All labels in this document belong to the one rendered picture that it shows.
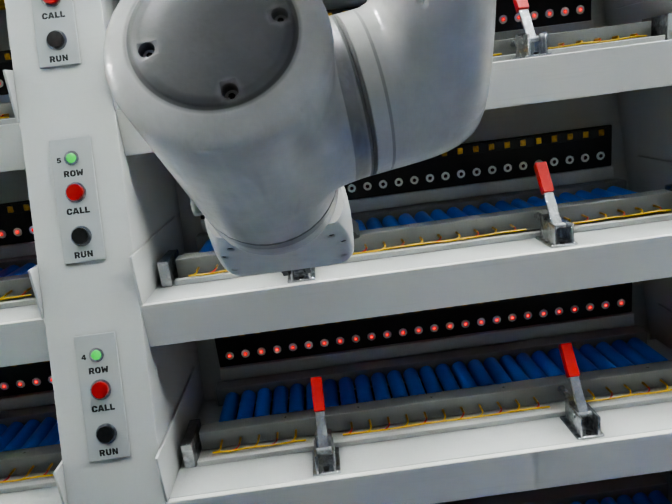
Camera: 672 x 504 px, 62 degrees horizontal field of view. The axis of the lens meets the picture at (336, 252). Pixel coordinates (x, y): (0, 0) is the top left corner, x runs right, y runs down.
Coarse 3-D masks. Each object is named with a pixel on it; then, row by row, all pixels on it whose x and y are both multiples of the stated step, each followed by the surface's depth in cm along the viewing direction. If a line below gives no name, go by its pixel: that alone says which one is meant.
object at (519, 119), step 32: (352, 0) 76; (0, 32) 75; (608, 96) 76; (480, 128) 76; (512, 128) 76; (544, 128) 76; (576, 128) 76; (0, 192) 75; (192, 224) 75; (640, 288) 76; (640, 320) 76
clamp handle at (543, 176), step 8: (536, 168) 59; (544, 168) 59; (536, 176) 60; (544, 176) 59; (544, 184) 58; (552, 184) 58; (544, 192) 58; (552, 192) 58; (552, 200) 58; (552, 208) 58; (552, 216) 57
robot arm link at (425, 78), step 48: (384, 0) 23; (432, 0) 20; (480, 0) 20; (384, 48) 23; (432, 48) 22; (480, 48) 22; (384, 96) 23; (432, 96) 23; (480, 96) 24; (384, 144) 24; (432, 144) 25
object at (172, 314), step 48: (432, 192) 73; (480, 192) 73; (528, 240) 60; (576, 240) 58; (624, 240) 56; (144, 288) 56; (192, 288) 58; (240, 288) 56; (288, 288) 55; (336, 288) 55; (384, 288) 56; (432, 288) 56; (480, 288) 56; (528, 288) 56; (576, 288) 57; (192, 336) 56
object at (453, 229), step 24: (648, 192) 64; (480, 216) 62; (504, 216) 62; (528, 216) 62; (576, 216) 63; (600, 216) 63; (624, 216) 61; (360, 240) 62; (384, 240) 62; (408, 240) 62; (432, 240) 62; (456, 240) 61; (192, 264) 61; (216, 264) 61
